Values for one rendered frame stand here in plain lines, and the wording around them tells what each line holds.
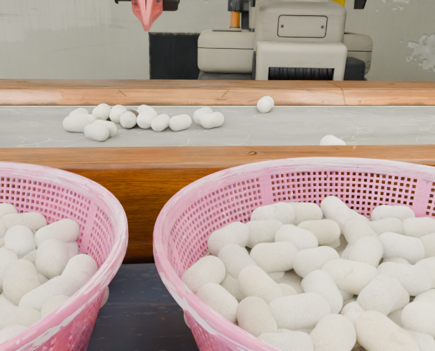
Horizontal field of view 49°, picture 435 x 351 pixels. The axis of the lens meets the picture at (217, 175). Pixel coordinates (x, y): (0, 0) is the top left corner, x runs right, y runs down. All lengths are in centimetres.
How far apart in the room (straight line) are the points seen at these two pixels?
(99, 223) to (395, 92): 61
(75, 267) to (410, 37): 266
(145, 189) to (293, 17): 92
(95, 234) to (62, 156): 11
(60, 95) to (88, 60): 200
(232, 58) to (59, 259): 126
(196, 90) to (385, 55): 213
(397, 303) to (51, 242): 21
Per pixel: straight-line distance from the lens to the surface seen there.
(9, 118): 69
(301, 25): 126
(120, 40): 271
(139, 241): 42
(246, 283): 27
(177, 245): 29
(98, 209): 33
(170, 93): 75
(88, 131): 55
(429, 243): 34
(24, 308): 26
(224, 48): 151
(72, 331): 23
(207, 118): 60
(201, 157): 41
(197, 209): 33
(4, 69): 292
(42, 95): 77
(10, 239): 34
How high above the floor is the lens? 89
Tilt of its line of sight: 19 degrees down
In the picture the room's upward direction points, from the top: 1 degrees clockwise
